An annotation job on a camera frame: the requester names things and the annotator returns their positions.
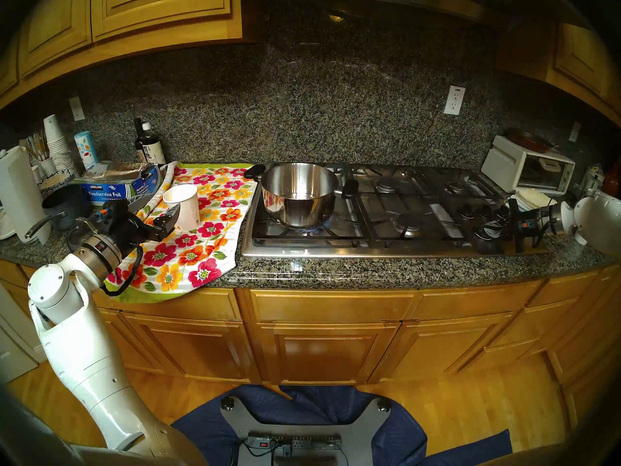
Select stack of white paper cups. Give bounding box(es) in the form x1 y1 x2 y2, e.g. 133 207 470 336
43 114 76 174

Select wooden base cabinets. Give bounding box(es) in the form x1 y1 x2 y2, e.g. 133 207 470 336
0 259 621 422

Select stainless steel pot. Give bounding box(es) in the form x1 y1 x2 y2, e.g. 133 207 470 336
244 162 360 229

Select wooden chopsticks bundle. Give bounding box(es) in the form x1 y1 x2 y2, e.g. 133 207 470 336
26 130 50 161

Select white kitchen appliance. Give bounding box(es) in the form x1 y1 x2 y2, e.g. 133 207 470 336
481 135 576 196

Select colourful patterned paper cup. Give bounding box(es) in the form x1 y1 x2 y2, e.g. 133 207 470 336
73 131 98 169

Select floral printed cloth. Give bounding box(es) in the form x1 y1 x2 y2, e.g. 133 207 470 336
103 162 258 304

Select patterned shallow bowl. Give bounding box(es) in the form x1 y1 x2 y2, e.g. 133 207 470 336
38 171 75 194

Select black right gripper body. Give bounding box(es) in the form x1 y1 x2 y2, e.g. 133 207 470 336
508 198 549 253

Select dark red plate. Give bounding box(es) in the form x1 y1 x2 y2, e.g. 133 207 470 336
507 128 558 152

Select tall white container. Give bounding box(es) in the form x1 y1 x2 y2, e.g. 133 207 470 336
0 146 52 245

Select black saucepan with handle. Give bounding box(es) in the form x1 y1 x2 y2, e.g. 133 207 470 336
24 184 93 240

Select black power strip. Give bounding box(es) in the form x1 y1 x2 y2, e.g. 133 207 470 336
246 431 343 451

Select blue Kirkland foil box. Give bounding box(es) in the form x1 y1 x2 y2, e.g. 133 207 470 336
70 164 163 206

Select wooden wall cabinet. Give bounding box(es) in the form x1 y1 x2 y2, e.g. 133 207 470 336
0 0 243 109
497 21 621 126

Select white paper cup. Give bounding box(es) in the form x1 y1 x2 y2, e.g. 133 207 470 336
163 183 201 231

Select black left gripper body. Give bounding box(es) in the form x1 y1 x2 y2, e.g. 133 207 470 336
111 207 152 258

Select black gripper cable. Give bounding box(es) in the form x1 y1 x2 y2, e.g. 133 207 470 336
531 200 558 235
99 247 145 297

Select white patterned ceramic jar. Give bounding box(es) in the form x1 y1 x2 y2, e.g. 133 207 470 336
582 165 605 191

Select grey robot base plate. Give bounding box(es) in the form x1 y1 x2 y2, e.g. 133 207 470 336
221 396 391 466

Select narrow black cast iron grate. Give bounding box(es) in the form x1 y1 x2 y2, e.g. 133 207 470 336
446 171 505 203

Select wide black cast iron grate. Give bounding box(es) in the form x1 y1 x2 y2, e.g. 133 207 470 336
357 165 469 241
252 164 374 242

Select large black stove knob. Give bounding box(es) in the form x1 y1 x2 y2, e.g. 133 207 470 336
474 227 504 253

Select white appliance door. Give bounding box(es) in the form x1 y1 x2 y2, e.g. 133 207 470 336
0 283 47 383

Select striped blue yellow dish towel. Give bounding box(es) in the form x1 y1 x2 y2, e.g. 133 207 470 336
509 188 554 211

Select soy sauce bottle white cap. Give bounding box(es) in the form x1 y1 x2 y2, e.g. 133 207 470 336
141 122 166 165

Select stainless steel gas cooktop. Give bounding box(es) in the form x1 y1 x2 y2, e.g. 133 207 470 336
241 163 549 260

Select round glass pot lid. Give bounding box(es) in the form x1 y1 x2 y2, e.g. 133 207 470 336
67 220 98 252

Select dark blue cloth cover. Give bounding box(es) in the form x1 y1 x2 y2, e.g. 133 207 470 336
171 383 513 466

